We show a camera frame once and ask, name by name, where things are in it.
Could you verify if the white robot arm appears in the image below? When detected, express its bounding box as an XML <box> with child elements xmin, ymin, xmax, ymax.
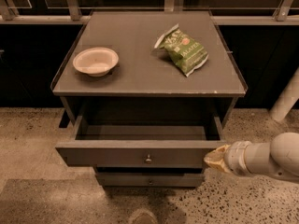
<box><xmin>204</xmin><ymin>133</ymin><xmax>299</xmax><ymax>183</ymax></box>

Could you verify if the grey top drawer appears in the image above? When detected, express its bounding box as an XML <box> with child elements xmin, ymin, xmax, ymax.
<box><xmin>56</xmin><ymin>117</ymin><xmax>225</xmax><ymax>169</ymax></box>

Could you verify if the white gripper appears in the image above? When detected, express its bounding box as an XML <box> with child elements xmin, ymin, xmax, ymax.
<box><xmin>204</xmin><ymin>141</ymin><xmax>251</xmax><ymax>175</ymax></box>

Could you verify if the metal window railing frame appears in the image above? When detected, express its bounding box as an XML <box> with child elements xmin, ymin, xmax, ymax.
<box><xmin>0</xmin><ymin>0</ymin><xmax>299</xmax><ymax>26</ymax></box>

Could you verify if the grey drawer cabinet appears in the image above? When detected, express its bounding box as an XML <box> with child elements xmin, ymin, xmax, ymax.
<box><xmin>51</xmin><ymin>13</ymin><xmax>247</xmax><ymax>174</ymax></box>

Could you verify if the grey drawer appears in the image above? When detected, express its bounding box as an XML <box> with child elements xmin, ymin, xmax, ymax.
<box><xmin>56</xmin><ymin>117</ymin><xmax>225</xmax><ymax>169</ymax></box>
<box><xmin>96</xmin><ymin>172</ymin><xmax>204</xmax><ymax>188</ymax></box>

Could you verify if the green jalapeno chip bag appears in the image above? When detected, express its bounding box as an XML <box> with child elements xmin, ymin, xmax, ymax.
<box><xmin>154</xmin><ymin>24</ymin><xmax>208</xmax><ymax>77</ymax></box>

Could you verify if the beige paper bowl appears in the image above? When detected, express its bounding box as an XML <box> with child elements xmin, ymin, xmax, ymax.
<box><xmin>73</xmin><ymin>48</ymin><xmax>119</xmax><ymax>77</ymax></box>

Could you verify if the grey bottom drawer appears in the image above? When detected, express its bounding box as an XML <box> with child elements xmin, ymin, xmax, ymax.
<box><xmin>96</xmin><ymin>172</ymin><xmax>204</xmax><ymax>188</ymax></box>

